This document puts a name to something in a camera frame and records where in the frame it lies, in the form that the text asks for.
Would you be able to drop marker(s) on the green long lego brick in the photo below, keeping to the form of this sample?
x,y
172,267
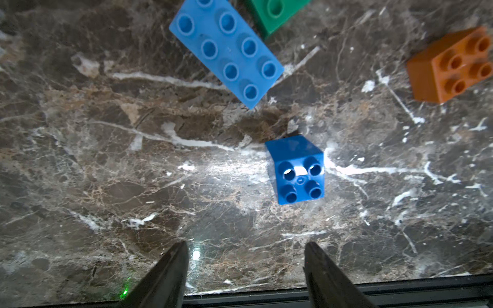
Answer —
x,y
270,15

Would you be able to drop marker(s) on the blue small lego brick front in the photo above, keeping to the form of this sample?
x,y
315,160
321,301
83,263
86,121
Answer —
x,y
298,168

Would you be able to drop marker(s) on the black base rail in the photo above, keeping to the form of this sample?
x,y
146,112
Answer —
x,y
464,291

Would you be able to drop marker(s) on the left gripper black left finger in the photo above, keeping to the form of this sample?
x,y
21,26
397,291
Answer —
x,y
164,285

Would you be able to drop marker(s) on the light blue long lego brick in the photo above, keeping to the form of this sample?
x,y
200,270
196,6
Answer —
x,y
221,39

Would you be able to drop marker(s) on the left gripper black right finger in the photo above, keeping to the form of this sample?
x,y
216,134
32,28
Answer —
x,y
327,285

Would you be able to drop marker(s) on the orange small lego brick left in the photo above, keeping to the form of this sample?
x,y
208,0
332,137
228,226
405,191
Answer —
x,y
450,65

